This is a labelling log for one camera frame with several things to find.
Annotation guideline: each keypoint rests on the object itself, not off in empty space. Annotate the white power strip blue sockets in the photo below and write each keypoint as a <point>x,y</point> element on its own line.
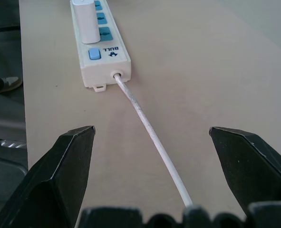
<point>107,64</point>

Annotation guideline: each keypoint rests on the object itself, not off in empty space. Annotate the white charger block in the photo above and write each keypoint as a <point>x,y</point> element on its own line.
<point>86,21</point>

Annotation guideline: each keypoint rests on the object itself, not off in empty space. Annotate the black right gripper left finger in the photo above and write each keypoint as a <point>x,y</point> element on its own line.
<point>47,180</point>

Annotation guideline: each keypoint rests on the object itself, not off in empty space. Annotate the person's shoe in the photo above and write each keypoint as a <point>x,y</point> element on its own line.
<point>8,83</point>

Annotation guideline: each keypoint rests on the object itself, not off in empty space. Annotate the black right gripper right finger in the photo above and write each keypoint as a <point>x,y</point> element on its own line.
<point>245,166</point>

